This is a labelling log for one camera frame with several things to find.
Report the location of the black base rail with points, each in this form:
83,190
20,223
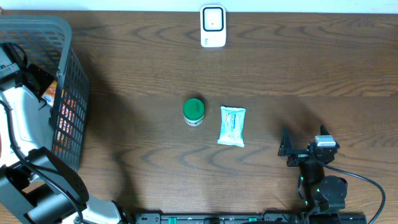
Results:
268,217

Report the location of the grey plastic basket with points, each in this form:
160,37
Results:
35,51

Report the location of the white barcode scanner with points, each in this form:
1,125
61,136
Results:
213,26

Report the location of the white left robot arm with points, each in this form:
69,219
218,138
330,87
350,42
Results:
41,188

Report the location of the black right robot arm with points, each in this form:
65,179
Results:
326,193

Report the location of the green lid white jar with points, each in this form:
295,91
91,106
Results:
194,112

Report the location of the orange tissue pack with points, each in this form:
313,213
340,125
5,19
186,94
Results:
49,94

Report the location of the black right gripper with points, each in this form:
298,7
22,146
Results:
286,148

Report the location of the light green wet wipes pack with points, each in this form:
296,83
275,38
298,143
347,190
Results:
232,125

